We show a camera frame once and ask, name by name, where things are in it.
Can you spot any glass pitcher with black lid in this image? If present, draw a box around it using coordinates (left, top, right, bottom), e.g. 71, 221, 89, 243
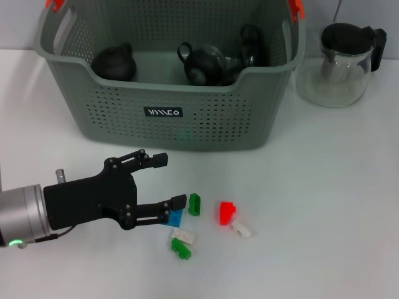
296, 21, 387, 108

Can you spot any blue toy brick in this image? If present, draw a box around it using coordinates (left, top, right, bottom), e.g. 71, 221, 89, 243
158, 209, 184, 227

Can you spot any orange bin handle clip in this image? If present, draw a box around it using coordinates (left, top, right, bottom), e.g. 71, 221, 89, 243
287, 0, 305, 24
45, 0, 66, 13

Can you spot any red wedge toy brick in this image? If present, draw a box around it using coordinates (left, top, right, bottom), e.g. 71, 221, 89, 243
219, 201, 237, 227

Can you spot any black clay teapot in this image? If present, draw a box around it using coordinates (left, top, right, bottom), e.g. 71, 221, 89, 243
90, 42, 138, 82

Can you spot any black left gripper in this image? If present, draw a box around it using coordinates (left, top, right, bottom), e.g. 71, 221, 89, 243
42, 148, 187, 231

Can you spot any grey-green perforated storage bin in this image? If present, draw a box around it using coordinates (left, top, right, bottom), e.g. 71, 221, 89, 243
33, 0, 306, 153

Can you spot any white toy plate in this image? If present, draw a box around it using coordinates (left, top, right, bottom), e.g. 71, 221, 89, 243
231, 220, 254, 239

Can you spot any white studded toy brick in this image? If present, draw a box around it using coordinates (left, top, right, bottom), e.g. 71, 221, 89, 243
170, 229, 196, 244

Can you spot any left gripper cable with connector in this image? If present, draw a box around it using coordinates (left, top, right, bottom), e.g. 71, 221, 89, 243
17, 225, 76, 249

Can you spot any green toy brick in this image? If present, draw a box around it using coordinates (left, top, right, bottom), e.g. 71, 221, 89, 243
188, 192, 202, 216
170, 237, 191, 260

